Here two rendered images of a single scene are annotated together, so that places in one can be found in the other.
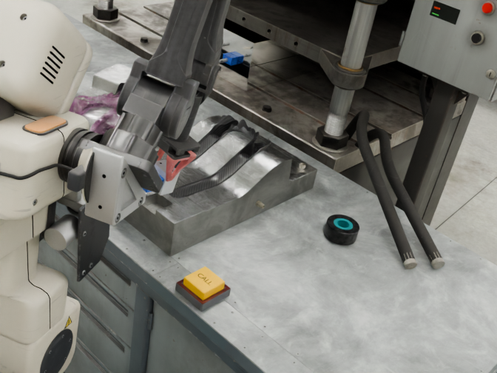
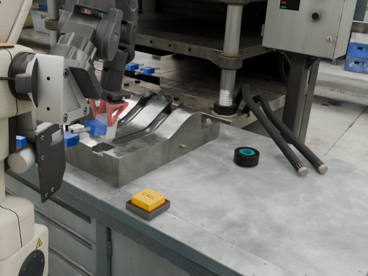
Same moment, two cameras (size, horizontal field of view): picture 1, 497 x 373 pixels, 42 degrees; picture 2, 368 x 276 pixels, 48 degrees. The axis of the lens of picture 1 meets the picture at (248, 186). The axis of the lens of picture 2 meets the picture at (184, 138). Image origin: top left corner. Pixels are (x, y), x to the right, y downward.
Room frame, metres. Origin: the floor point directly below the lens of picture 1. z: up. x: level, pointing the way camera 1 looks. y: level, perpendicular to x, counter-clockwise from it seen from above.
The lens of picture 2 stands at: (0.12, 0.00, 1.38)
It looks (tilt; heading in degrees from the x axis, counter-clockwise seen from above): 23 degrees down; 358
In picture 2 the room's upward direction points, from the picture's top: 3 degrees clockwise
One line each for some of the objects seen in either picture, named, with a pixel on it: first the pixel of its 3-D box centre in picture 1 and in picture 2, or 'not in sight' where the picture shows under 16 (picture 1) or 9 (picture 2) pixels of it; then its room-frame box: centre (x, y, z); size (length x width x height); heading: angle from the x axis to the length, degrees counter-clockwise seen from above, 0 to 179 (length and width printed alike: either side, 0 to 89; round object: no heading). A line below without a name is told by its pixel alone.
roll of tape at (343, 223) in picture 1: (342, 229); (246, 156); (1.30, -0.24, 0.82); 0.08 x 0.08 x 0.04
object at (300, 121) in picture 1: (268, 61); (172, 77); (2.43, 0.01, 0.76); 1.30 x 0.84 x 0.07; 52
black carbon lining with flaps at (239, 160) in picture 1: (211, 153); (140, 114); (1.37, 0.10, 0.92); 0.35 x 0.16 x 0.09; 142
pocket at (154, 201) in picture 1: (156, 208); (103, 153); (1.16, 0.19, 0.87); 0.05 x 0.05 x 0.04; 52
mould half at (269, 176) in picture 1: (216, 170); (145, 128); (1.37, 0.09, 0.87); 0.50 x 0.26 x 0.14; 142
